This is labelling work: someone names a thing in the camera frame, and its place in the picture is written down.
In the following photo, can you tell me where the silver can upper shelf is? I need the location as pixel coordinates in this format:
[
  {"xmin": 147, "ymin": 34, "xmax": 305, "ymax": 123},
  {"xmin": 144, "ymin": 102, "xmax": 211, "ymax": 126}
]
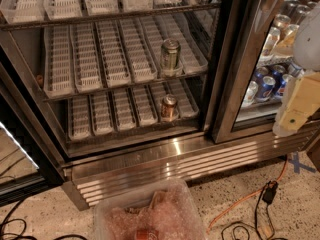
[{"xmin": 273, "ymin": 14, "xmax": 291, "ymax": 31}]

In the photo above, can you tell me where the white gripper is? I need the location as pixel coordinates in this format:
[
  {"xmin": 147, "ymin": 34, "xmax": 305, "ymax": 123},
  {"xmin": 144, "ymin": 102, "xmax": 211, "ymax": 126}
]
[{"xmin": 272, "ymin": 71, "xmax": 320, "ymax": 137}]

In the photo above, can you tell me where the blue pepsi can front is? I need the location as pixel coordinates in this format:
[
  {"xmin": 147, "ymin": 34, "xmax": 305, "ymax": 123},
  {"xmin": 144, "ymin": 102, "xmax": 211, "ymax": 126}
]
[{"xmin": 256, "ymin": 76, "xmax": 276, "ymax": 102}]

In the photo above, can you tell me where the red can in bin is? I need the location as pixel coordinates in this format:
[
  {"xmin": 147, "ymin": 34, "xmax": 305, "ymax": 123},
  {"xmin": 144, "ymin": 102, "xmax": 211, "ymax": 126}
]
[{"xmin": 134, "ymin": 229, "xmax": 158, "ymax": 240}]

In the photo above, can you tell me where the bubble wrap in bin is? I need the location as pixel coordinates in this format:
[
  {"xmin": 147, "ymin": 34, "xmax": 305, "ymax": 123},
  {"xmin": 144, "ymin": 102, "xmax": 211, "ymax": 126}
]
[{"xmin": 103, "ymin": 183, "xmax": 205, "ymax": 240}]

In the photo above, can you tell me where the middle wire shelf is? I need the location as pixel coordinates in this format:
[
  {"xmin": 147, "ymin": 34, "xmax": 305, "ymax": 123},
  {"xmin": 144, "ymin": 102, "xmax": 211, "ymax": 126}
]
[{"xmin": 44, "ymin": 14, "xmax": 208, "ymax": 99}]

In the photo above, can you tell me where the glass fridge door right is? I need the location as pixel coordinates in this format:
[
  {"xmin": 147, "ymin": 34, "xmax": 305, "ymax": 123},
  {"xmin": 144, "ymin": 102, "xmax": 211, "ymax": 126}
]
[{"xmin": 213, "ymin": 0, "xmax": 319, "ymax": 142}]

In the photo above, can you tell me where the blue pepsi can right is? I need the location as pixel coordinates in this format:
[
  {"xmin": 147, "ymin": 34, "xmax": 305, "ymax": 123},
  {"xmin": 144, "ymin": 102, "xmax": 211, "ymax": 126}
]
[{"xmin": 274, "ymin": 74, "xmax": 293, "ymax": 99}]

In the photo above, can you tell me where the black cable left floor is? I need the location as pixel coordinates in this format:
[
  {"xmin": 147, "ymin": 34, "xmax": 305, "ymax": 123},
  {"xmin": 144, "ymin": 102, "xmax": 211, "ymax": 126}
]
[{"xmin": 0, "ymin": 197, "xmax": 88, "ymax": 240}]

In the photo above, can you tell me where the black power adapter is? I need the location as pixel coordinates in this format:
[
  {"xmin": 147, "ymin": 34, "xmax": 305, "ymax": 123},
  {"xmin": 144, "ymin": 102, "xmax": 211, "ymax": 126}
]
[{"xmin": 262, "ymin": 181, "xmax": 278, "ymax": 205}]

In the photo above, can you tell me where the black cable floor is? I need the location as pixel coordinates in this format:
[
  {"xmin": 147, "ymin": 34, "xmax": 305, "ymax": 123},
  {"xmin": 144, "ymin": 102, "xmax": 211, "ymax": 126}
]
[
  {"xmin": 0, "ymin": 197, "xmax": 88, "ymax": 240},
  {"xmin": 221, "ymin": 183, "xmax": 288, "ymax": 240}
]

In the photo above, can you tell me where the brown soda can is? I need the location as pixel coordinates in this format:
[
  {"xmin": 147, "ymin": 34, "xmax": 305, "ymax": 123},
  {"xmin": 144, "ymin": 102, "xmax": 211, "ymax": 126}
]
[{"xmin": 161, "ymin": 94, "xmax": 177, "ymax": 121}]

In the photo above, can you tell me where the white silver can lower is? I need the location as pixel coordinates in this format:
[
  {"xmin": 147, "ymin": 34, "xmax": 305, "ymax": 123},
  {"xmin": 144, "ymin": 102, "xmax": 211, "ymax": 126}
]
[{"xmin": 242, "ymin": 81, "xmax": 258, "ymax": 107}]

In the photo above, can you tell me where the green soda can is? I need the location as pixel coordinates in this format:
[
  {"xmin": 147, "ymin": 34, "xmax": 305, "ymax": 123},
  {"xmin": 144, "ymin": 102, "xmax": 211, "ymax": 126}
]
[{"xmin": 160, "ymin": 38, "xmax": 181, "ymax": 76}]

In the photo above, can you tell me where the black cable right floor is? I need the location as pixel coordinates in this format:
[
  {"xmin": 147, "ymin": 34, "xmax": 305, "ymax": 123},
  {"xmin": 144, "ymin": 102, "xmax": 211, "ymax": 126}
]
[{"xmin": 221, "ymin": 183, "xmax": 288, "ymax": 240}]

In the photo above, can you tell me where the stainless steel fridge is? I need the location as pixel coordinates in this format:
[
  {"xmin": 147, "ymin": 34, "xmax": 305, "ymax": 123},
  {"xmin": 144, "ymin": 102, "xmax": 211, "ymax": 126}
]
[{"xmin": 0, "ymin": 0, "xmax": 319, "ymax": 209}]

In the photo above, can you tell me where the orange extension cable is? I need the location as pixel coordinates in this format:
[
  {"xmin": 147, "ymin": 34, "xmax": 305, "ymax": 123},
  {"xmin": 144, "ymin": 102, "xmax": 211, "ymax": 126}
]
[{"xmin": 205, "ymin": 157, "xmax": 290, "ymax": 234}]

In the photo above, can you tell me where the white can upper shelf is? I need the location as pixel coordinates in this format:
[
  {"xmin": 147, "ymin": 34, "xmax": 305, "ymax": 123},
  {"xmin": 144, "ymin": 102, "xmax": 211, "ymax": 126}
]
[{"xmin": 261, "ymin": 27, "xmax": 281, "ymax": 58}]

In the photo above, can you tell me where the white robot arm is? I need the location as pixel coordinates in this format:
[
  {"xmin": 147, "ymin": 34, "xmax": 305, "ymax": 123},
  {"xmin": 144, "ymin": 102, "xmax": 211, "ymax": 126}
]
[{"xmin": 272, "ymin": 3, "xmax": 320, "ymax": 137}]

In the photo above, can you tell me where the blue pepsi can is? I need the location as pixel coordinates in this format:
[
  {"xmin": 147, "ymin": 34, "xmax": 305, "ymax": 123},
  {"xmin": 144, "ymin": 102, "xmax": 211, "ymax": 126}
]
[
  {"xmin": 256, "ymin": 76, "xmax": 276, "ymax": 102},
  {"xmin": 274, "ymin": 74, "xmax": 293, "ymax": 99}
]

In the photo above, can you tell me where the wire shelf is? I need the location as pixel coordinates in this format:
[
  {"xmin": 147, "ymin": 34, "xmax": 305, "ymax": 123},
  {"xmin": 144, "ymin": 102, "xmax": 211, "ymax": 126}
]
[
  {"xmin": 0, "ymin": 0, "xmax": 220, "ymax": 30},
  {"xmin": 44, "ymin": 14, "xmax": 208, "ymax": 99}
]

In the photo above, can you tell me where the open fridge door left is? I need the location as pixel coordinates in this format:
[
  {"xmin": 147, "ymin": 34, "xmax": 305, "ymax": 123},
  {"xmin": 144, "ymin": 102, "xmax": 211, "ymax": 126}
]
[{"xmin": 0, "ymin": 48, "xmax": 64, "ymax": 206}]

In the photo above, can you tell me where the clear plastic bin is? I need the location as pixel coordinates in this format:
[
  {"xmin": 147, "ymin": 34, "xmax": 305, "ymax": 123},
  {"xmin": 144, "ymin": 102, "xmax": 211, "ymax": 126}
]
[{"xmin": 92, "ymin": 177, "xmax": 208, "ymax": 240}]

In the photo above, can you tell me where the top wire shelf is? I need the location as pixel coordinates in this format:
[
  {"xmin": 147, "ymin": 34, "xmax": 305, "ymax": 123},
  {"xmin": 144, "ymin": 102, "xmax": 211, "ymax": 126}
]
[{"xmin": 0, "ymin": 0, "xmax": 220, "ymax": 30}]

